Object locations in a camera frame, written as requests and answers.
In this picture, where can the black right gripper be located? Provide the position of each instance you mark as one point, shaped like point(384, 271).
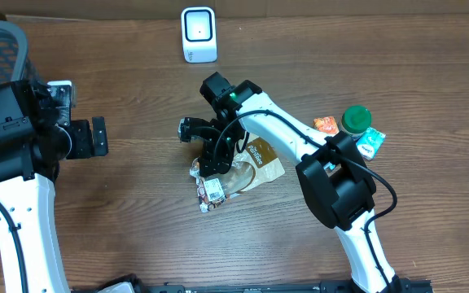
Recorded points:
point(222, 153)

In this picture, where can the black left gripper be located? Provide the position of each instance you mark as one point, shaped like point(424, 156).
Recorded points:
point(98, 135)

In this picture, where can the beige granola bag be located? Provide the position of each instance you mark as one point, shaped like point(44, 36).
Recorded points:
point(256, 165)

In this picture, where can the orange snack packet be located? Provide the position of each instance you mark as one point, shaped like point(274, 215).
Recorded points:
point(327, 125)

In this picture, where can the green lid jar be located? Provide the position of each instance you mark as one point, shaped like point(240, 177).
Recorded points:
point(355, 121)

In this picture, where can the small teal white box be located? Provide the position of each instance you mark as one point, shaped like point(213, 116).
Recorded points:
point(370, 142)

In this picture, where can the teal snack packet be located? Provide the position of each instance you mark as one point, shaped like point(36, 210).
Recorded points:
point(330, 166)

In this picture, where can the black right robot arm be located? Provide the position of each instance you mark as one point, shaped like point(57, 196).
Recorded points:
point(337, 186)

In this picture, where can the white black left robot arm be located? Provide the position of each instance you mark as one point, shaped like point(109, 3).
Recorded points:
point(36, 134)

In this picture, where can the white barcode scanner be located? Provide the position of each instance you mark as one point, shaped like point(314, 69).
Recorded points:
point(199, 39)

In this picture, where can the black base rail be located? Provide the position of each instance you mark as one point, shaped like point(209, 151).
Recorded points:
point(131, 283)

